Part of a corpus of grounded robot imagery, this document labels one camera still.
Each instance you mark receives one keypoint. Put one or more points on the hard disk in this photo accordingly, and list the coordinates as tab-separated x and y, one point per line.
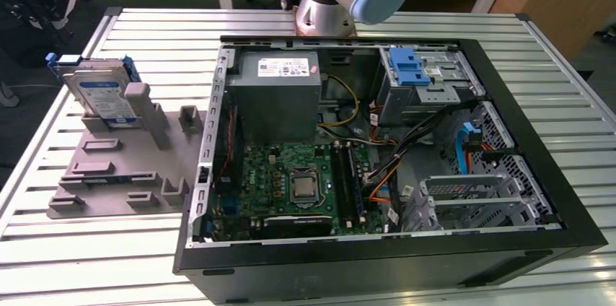
102	100

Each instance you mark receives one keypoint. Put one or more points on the silver disk bay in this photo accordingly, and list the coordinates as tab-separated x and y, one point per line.
461	201

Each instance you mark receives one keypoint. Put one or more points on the grey stand foot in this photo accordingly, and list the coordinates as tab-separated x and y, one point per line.
6	98

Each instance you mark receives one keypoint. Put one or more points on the grey parts rack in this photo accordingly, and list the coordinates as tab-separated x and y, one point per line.
125	161

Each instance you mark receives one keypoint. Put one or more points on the grey power supply unit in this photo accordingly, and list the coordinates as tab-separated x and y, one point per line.
273	111

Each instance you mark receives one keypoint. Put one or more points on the green motherboard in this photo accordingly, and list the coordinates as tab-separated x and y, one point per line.
269	161

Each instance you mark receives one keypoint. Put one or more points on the silver CPU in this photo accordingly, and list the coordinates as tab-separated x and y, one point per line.
304	187

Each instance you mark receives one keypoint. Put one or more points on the black CPU socket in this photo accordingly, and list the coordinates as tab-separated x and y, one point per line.
290	205

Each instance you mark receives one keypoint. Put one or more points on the blue plastic drive latch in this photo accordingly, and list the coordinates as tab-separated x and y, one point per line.
406	68

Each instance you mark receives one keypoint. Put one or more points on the black RAM slot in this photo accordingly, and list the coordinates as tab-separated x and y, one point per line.
340	183

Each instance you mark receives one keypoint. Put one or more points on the black graphics card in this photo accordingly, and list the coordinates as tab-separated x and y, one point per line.
293	224

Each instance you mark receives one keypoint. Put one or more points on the silver optical drive cage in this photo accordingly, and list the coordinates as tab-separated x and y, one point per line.
433	96

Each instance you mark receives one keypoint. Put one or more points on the black PC case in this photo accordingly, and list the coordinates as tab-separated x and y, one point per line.
336	266

